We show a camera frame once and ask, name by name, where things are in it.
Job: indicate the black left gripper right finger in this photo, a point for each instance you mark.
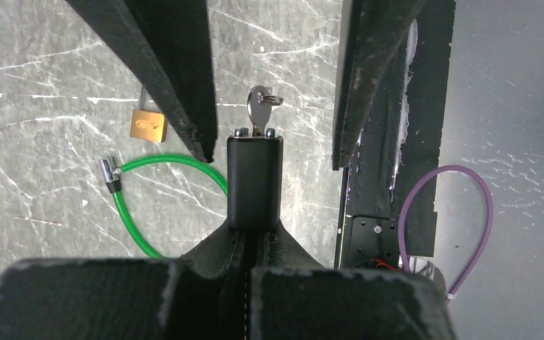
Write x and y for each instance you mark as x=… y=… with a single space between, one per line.
x=292 y=297

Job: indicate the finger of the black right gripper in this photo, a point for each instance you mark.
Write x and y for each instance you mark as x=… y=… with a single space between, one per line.
x=370 y=35
x=166 y=45

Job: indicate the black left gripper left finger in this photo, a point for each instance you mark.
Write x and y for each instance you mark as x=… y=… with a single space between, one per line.
x=189 y=297

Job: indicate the brass padlock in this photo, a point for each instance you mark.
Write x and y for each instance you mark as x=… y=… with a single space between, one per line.
x=146 y=124

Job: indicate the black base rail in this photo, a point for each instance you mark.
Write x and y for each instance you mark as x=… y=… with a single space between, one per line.
x=399 y=143

